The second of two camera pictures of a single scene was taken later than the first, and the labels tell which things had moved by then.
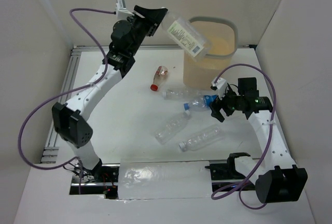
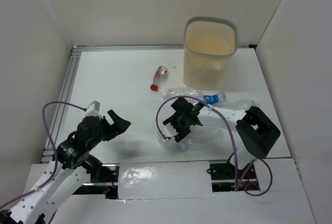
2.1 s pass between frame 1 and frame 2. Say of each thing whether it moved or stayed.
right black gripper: moved
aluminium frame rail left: stayed
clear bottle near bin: stayed
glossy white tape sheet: stayed
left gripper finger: moved
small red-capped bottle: stayed
